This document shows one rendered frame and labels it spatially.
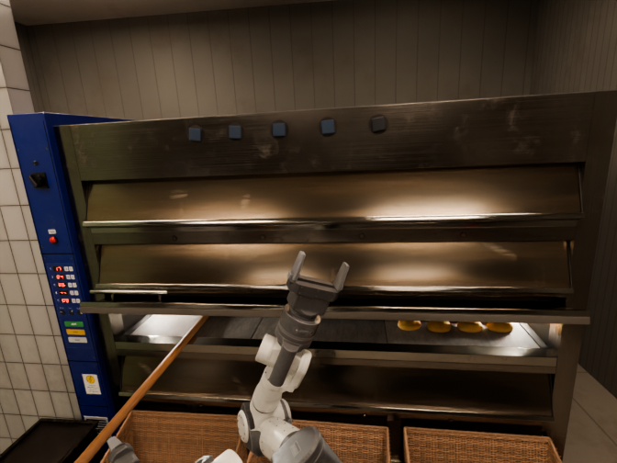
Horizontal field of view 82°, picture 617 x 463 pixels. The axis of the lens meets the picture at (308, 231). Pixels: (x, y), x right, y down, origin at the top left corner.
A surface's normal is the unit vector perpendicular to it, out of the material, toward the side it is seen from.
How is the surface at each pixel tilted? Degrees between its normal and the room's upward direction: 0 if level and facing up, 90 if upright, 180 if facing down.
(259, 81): 90
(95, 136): 90
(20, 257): 90
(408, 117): 90
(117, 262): 70
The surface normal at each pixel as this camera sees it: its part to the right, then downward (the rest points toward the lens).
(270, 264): -0.15, -0.10
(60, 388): -0.14, 0.25
